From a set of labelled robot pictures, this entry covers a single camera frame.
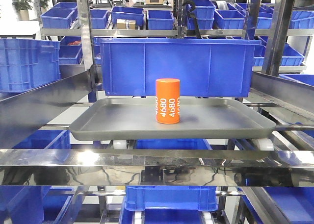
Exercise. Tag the steel shelf rack frame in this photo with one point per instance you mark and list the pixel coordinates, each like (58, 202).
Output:
(25, 113)

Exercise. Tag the blue crate far left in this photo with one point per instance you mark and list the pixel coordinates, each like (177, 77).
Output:
(26, 64)

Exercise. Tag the blue bin lower centre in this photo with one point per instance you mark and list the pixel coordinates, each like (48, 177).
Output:
(168, 205)

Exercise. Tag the grey metal tray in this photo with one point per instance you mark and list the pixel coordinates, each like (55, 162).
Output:
(121, 119)

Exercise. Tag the potted green plant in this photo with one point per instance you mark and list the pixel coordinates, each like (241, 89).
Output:
(22, 7)

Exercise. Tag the cardboard box in bin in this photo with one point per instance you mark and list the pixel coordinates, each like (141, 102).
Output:
(126, 24)

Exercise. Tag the large blue plastic bin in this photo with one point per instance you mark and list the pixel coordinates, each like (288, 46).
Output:
(205, 67)

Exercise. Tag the orange cylindrical capacitor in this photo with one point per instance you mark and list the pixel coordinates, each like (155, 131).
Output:
(168, 100)

